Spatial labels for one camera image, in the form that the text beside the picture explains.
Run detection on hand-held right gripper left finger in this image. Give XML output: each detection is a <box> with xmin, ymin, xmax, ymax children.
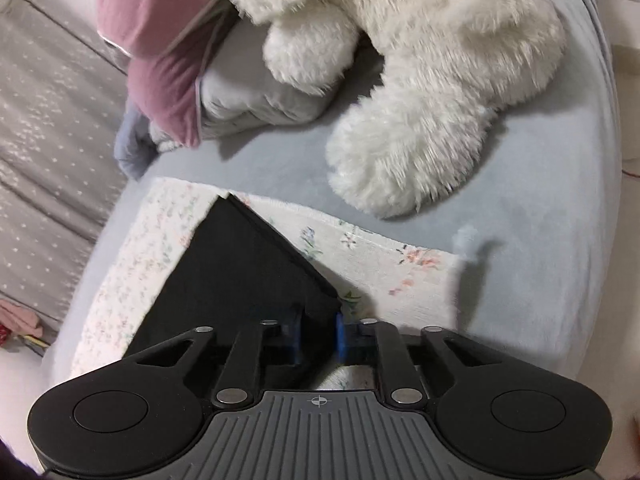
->
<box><xmin>122</xmin><ymin>307</ymin><xmax>306</xmax><ymax>408</ymax></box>

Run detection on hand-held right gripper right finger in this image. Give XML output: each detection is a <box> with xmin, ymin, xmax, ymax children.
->
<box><xmin>334</xmin><ymin>312</ymin><xmax>521</xmax><ymax>406</ymax></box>

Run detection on black pleated pants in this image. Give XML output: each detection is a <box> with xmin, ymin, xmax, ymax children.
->
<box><xmin>127</xmin><ymin>194</ymin><xmax>344</xmax><ymax>391</ymax></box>

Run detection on white floral blanket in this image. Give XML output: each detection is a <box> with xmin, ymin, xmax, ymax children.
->
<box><xmin>70</xmin><ymin>177</ymin><xmax>463</xmax><ymax>391</ymax></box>

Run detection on white plush toy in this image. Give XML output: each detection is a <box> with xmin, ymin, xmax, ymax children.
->
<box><xmin>210</xmin><ymin>0</ymin><xmax>568</xmax><ymax>219</ymax></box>

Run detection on light blue bed sheet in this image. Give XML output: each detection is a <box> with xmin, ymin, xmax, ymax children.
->
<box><xmin>42</xmin><ymin>0</ymin><xmax>623</xmax><ymax>411</ymax></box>

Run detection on grey quilt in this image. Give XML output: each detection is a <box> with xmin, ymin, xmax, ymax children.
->
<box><xmin>150</xmin><ymin>17</ymin><xmax>331</xmax><ymax>153</ymax></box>

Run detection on blue-grey cloth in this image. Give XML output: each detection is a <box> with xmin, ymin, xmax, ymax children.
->
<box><xmin>114</xmin><ymin>105</ymin><xmax>162</xmax><ymax>181</ymax></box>

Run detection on beige pink garment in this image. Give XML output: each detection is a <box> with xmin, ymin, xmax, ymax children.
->
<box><xmin>0</xmin><ymin>300</ymin><xmax>45</xmax><ymax>341</ymax></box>

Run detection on grey star-patterned curtain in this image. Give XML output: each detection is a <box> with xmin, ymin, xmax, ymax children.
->
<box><xmin>0</xmin><ymin>0</ymin><xmax>132</xmax><ymax>331</ymax></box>

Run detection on pink quilt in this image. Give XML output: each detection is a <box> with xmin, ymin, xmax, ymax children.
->
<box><xmin>95</xmin><ymin>0</ymin><xmax>232</xmax><ymax>149</ymax></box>

